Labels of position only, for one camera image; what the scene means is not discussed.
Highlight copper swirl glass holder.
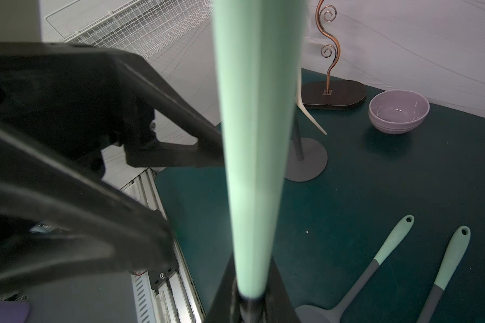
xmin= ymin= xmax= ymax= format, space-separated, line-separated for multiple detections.
xmin=301 ymin=1 xmax=366 ymax=111

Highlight white wire basket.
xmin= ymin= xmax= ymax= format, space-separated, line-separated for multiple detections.
xmin=44 ymin=0 xmax=212 ymax=58

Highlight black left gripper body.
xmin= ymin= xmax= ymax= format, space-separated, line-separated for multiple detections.
xmin=0 ymin=43 xmax=224 ymax=296

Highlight lilac bowl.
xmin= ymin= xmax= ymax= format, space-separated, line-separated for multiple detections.
xmin=368 ymin=90 xmax=431 ymax=135

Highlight grey utensil rack stand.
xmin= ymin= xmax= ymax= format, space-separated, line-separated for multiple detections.
xmin=284 ymin=115 xmax=328 ymax=182

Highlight mint grey pointed spatula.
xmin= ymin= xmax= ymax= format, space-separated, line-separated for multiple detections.
xmin=213 ymin=1 xmax=305 ymax=322

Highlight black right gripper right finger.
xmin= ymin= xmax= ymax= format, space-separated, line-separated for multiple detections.
xmin=264 ymin=258 xmax=300 ymax=323

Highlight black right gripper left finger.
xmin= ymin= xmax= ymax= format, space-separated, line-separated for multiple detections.
xmin=205 ymin=254 xmax=242 ymax=323

